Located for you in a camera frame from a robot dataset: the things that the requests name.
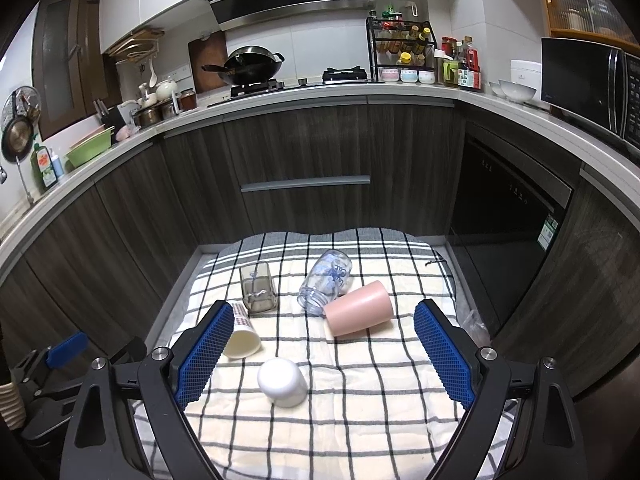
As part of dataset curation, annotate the clear plastic bag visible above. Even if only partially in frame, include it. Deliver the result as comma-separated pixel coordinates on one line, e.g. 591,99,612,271
456,307,492,347

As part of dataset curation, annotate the black dishwasher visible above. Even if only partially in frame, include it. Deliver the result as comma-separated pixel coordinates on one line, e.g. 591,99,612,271
446,120,576,342

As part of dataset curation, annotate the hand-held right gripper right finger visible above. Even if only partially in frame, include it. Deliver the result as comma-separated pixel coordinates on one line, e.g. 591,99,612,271
413,298,602,480

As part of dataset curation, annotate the clear glass bottle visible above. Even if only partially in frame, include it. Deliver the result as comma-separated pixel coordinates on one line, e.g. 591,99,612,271
297,248,353,317

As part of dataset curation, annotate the stack of white bowls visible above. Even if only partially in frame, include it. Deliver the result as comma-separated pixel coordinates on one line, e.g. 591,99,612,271
487,79,538,104

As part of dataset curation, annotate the wooden board rack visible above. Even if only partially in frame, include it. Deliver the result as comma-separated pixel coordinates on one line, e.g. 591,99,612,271
107,27,165,59

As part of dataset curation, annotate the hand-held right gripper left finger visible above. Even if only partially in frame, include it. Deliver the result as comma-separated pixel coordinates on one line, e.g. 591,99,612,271
60,299,236,480

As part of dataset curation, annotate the gas stove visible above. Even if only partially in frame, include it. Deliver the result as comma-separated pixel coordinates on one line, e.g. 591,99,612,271
207,65,374,107

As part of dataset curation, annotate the black knife block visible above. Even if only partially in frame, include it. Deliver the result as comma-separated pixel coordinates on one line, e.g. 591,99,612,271
93,98,126,132

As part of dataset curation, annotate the silver drawer handle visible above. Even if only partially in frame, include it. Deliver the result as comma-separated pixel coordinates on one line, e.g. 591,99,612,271
240,175,371,194

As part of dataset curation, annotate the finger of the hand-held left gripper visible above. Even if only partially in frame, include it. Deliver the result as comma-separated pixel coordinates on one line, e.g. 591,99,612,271
12,332,89,386

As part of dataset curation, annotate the white rice cooker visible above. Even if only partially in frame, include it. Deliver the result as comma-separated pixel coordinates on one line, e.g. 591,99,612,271
509,59,544,92

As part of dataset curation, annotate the black spice rack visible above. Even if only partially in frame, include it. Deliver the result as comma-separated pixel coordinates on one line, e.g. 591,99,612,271
365,15,435,85

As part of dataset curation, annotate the green dish soap bottle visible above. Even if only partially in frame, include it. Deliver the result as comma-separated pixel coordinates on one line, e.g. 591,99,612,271
30,143,59,190

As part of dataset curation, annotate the wooden glass-door cabinet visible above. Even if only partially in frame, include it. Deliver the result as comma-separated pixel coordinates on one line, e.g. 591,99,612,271
533,0,627,41

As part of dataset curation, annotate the grey square glass cup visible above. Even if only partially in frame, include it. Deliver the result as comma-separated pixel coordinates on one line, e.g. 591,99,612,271
239,261,279,315

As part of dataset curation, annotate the white teapot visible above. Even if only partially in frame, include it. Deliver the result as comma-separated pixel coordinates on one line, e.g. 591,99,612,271
154,77,180,102

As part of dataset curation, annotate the group of condiment bottles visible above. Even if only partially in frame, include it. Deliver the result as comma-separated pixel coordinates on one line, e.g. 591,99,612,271
370,9,484,92

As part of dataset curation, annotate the hanging frying pan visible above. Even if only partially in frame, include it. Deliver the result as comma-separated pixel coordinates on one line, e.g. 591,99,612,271
1,115,35,163

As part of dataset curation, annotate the black microwave oven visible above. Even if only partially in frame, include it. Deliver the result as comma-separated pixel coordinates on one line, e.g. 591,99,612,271
539,37,640,150

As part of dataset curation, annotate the brown door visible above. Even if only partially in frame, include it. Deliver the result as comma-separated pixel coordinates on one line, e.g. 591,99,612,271
32,0,122,142

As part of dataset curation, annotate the green plastic basin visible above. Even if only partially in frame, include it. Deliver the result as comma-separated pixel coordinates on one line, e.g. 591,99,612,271
65,126,114,169

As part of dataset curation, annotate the pink plastic cup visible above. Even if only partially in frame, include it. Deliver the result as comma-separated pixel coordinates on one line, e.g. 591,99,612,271
322,280,394,337

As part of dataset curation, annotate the white cup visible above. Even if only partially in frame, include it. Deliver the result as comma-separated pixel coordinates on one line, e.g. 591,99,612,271
256,357,308,409

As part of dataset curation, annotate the black wok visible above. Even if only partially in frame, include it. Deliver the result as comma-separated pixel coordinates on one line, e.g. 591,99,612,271
201,45,286,87

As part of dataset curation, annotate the person's left forearm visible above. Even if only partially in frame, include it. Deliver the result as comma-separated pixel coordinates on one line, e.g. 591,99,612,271
0,381,27,432

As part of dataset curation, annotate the checked white cloth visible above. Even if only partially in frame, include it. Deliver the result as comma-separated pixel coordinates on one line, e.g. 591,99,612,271
131,227,517,480

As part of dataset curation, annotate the patterned paper cup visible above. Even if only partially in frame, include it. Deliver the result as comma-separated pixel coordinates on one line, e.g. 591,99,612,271
222,302,263,360

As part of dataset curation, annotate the brown cutting board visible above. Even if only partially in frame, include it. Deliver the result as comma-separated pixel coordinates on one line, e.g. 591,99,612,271
187,30,229,95

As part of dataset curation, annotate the steel pot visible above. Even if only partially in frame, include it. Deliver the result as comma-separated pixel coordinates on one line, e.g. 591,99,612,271
132,101,181,129

